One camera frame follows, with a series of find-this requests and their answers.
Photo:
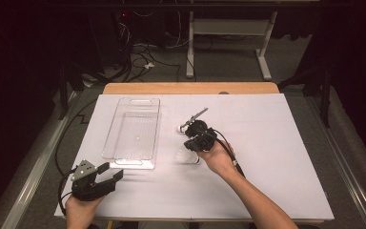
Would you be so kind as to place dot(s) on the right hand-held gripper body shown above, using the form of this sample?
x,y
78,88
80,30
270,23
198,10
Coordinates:
x,y
206,138

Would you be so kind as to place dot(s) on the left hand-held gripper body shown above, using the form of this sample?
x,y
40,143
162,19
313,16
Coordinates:
x,y
84,189

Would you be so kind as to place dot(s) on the clear plastic tray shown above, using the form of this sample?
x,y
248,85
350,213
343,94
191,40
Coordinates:
x,y
133,133

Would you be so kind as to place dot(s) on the person's left hand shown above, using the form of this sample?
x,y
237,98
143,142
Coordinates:
x,y
81,213

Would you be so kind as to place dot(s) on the person's right hand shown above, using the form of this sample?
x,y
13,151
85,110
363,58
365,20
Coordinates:
x,y
220,160

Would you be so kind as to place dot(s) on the white table cover board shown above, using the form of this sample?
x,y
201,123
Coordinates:
x,y
267,143

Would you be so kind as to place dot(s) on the white plug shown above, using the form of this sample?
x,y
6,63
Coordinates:
x,y
149,65

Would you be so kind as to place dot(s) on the black metal stand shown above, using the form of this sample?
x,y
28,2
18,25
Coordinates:
x,y
64,92
325,95

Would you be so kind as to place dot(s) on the dark computer tower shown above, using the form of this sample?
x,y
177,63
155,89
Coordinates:
x,y
120,28

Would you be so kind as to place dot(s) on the dark curtain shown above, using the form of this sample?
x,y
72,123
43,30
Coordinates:
x,y
12,79
359,63

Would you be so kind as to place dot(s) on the aluminium floor rail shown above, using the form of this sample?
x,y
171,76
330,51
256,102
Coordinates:
x,y
345,171
35,171

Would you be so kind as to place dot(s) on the white metal desk frame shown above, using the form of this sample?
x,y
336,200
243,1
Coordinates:
x,y
232,27

